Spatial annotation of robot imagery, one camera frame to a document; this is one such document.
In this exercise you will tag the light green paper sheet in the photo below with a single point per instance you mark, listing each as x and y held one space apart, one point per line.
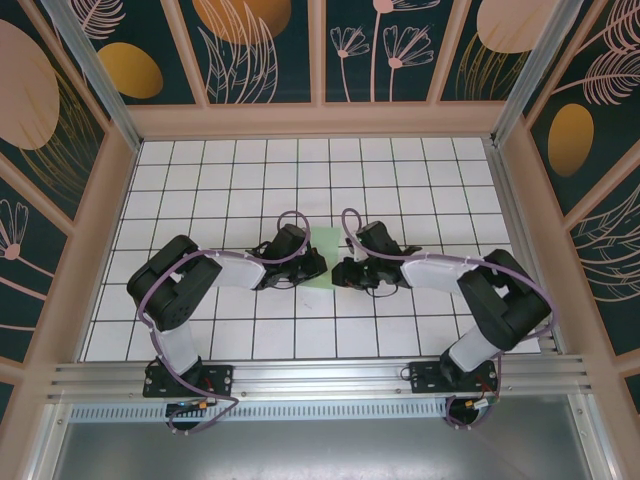
325 240

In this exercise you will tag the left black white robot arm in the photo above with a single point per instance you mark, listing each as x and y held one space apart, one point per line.
175 345

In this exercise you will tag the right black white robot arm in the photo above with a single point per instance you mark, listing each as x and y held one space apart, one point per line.
470 350

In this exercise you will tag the grey metal sheet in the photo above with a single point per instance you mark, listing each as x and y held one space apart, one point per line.
320 450

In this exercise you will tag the small yellow power connector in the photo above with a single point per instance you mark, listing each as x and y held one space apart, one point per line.
202 405
470 404

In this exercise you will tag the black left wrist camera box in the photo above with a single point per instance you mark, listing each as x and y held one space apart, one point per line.
289 242

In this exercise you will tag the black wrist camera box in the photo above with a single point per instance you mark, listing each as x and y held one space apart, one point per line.
289 242
377 240

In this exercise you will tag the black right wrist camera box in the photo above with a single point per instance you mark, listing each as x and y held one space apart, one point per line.
377 240

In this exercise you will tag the long aluminium mounting rail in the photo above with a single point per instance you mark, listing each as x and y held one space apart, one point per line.
320 375

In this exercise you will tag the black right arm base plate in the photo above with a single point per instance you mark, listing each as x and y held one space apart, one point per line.
425 380

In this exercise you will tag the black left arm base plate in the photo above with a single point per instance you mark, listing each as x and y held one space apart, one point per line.
220 380

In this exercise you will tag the aluminium side rail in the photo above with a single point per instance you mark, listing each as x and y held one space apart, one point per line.
517 235

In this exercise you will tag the wall panel pink flowers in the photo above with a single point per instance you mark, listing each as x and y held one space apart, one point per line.
380 50

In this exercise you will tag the wall panel big orange circle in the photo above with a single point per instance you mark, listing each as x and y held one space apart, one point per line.
250 50

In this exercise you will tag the wall panel pink leaf outlines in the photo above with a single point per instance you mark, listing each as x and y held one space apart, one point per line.
610 270

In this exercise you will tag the wall panel pink oval gold lines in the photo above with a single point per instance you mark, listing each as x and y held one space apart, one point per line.
490 50

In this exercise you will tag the wall panel small orange oval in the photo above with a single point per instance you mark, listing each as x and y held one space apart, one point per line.
130 70

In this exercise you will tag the aluminium corner post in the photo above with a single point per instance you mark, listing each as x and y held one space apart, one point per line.
100 85
531 65

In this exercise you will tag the wall panel single pink flower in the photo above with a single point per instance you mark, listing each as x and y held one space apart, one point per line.
20 280

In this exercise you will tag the wall panel orange oval pink leaf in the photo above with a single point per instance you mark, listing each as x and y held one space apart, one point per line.
600 100

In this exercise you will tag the wall panel large pink oval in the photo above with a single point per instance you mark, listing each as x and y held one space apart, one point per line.
30 100

